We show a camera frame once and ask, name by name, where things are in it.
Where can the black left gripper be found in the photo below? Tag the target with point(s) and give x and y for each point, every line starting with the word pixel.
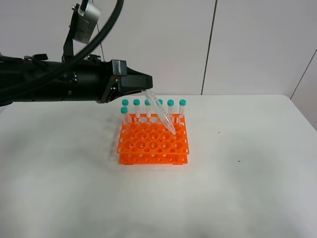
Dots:
pixel 118 80

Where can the teal capped clear test tube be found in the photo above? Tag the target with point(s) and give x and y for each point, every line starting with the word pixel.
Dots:
pixel 162 115

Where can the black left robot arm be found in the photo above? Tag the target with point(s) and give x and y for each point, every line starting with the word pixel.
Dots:
pixel 24 80

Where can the teal capped front-row tube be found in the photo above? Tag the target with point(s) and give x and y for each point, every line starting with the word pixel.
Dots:
pixel 125 114

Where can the orange test tube rack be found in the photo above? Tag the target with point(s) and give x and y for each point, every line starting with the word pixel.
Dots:
pixel 147 141

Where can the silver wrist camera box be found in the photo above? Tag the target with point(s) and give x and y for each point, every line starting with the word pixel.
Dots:
pixel 84 19

